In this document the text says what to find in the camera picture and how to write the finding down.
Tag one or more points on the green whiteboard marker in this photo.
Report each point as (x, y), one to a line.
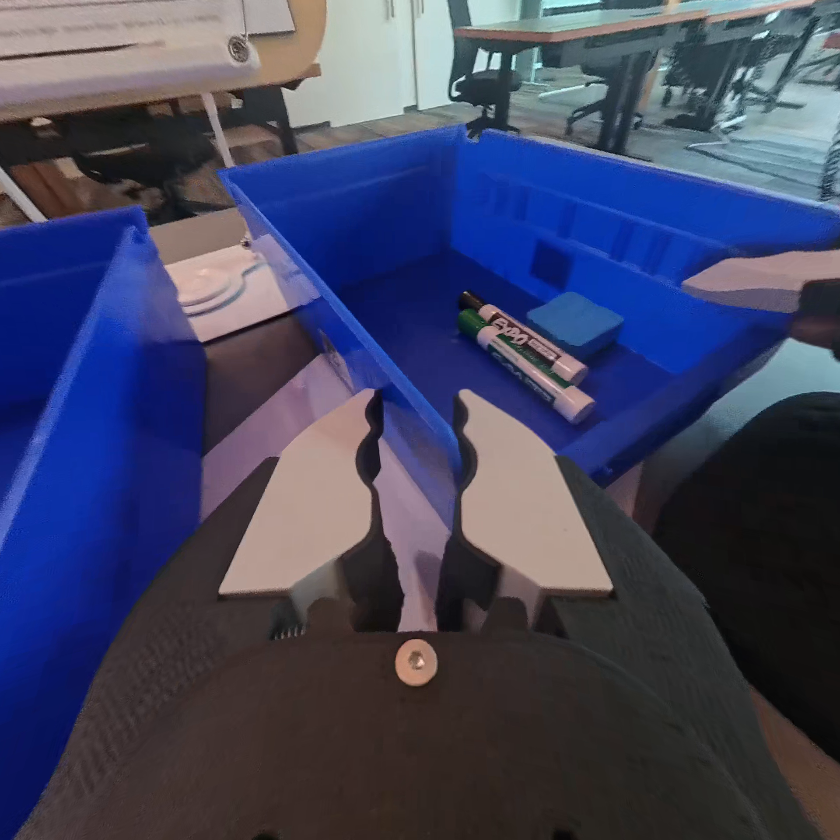
(545, 387)

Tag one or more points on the wooden office desk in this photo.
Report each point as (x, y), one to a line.
(617, 26)

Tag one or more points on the white table sign stand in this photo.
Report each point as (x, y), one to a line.
(131, 53)

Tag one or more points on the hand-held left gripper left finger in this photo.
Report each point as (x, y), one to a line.
(302, 525)

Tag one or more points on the black office chair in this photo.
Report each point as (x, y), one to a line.
(479, 72)

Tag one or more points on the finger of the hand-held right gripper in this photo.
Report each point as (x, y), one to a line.
(768, 278)

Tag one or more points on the blue plastic bin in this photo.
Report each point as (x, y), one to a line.
(394, 210)
(79, 460)

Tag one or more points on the black knobbly rounded object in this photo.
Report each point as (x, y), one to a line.
(761, 551)

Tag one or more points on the blue whiteboard eraser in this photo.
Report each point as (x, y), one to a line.
(575, 324)

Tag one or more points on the white whiteboard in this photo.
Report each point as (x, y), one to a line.
(295, 420)

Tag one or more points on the black whiteboard marker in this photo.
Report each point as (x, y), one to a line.
(538, 344)

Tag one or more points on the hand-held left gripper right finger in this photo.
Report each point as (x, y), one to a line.
(532, 525)

